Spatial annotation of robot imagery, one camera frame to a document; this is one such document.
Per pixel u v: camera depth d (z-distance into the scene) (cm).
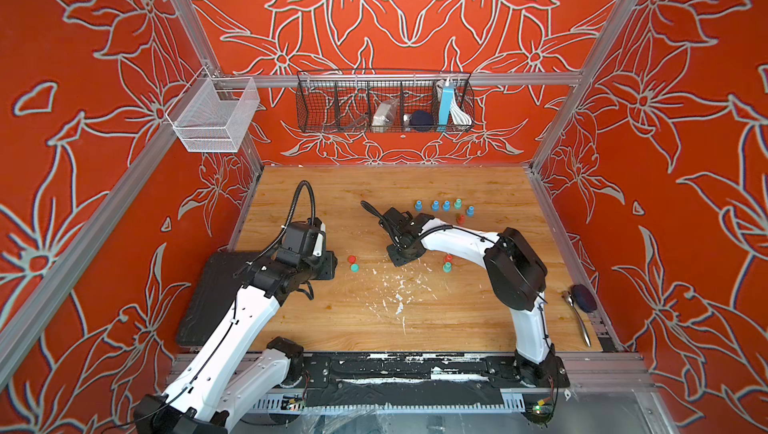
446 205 104
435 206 104
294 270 53
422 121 95
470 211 103
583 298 84
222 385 42
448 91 83
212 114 93
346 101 101
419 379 73
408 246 67
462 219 102
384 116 91
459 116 91
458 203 105
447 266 89
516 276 50
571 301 83
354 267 92
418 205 105
